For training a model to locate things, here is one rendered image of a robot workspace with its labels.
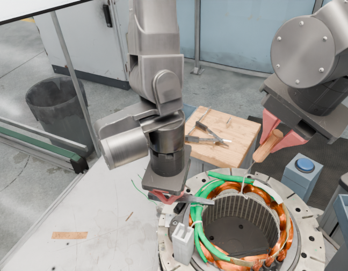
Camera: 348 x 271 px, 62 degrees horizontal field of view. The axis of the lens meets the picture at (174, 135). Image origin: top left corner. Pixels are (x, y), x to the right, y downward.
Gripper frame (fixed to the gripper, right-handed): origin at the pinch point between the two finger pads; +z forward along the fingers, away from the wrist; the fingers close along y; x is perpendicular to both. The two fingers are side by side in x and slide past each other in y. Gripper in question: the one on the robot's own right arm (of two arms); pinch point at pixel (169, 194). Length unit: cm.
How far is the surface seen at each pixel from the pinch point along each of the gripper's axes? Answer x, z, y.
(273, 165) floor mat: 45, 116, -116
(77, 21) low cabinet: -137, 60, -202
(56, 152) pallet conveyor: -60, 44, -39
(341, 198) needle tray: 36.2, 9.5, -13.6
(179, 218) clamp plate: 2.0, 6.9, 0.6
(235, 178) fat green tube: 12.0, 1.3, -7.6
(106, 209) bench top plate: -27, 40, -16
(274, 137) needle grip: 15.2, -18.9, 0.4
